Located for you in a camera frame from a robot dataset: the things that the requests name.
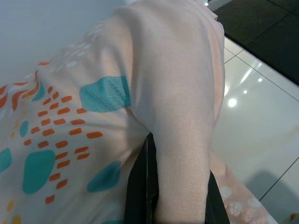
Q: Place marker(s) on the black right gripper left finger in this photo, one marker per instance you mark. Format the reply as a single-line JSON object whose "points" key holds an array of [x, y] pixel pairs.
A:
{"points": [[142, 186]]}

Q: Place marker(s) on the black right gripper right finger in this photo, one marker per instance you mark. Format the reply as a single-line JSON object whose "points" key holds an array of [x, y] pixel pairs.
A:
{"points": [[216, 205]]}

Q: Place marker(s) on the pink patterned pillow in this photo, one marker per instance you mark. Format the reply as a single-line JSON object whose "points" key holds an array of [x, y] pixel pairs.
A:
{"points": [[175, 93]]}

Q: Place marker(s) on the dark floor mat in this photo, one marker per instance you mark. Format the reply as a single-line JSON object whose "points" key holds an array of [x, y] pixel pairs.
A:
{"points": [[264, 28]]}

